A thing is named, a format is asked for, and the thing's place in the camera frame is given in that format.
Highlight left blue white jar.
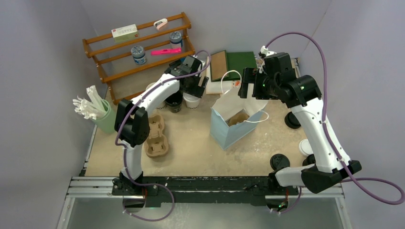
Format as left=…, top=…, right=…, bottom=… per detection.
left=131, top=46, right=147, bottom=65

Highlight black paper cup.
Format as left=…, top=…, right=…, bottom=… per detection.
left=165, top=91, right=183, bottom=113

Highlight white wrapped straws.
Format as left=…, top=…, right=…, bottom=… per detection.
left=72, top=85, right=107, bottom=120

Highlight pink marker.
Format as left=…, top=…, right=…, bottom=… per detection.
left=150, top=48, right=182, bottom=55

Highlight brown pulp cup carrier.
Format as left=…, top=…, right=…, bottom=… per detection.
left=143, top=114, right=169, bottom=158
left=228, top=112, right=250, bottom=126

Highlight single white paper cup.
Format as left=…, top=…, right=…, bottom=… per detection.
left=183, top=93, right=201, bottom=110

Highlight green paper bag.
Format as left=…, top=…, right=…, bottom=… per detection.
left=226, top=52, right=257, bottom=75

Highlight wooden shelf rack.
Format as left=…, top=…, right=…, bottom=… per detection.
left=82, top=12, right=195, bottom=104

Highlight right blue white jar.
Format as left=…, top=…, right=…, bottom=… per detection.
left=169, top=31, right=183, bottom=49

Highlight pink white stapler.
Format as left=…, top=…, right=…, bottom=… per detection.
left=153, top=18, right=168, bottom=31

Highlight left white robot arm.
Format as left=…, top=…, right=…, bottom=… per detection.
left=114, top=55, right=210, bottom=195

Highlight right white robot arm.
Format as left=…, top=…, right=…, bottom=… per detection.
left=238, top=52, right=362, bottom=194

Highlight white green box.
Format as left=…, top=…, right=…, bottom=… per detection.
left=111, top=24, right=139, bottom=43

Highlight stacked black cup lids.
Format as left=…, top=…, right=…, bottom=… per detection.
left=302, top=154, right=316, bottom=167

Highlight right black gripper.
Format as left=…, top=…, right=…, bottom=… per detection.
left=239, top=68, right=280, bottom=101

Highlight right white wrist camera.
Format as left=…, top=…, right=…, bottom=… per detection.
left=258, top=45, right=276, bottom=60

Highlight green straw holder cup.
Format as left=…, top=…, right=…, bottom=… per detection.
left=92, top=99, right=116, bottom=134

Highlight light blue paper bag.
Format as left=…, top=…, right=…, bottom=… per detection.
left=210, top=77, right=269, bottom=150

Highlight black cup lid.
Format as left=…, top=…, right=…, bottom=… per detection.
left=284, top=112, right=301, bottom=129
left=269, top=154, right=290, bottom=170

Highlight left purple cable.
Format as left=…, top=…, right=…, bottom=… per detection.
left=114, top=50, right=212, bottom=222

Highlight white cup stack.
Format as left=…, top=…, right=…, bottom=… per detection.
left=145, top=83, right=166, bottom=110

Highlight blue white jar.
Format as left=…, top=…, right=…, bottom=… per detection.
left=169, top=31, right=183, bottom=49
left=131, top=46, right=147, bottom=65

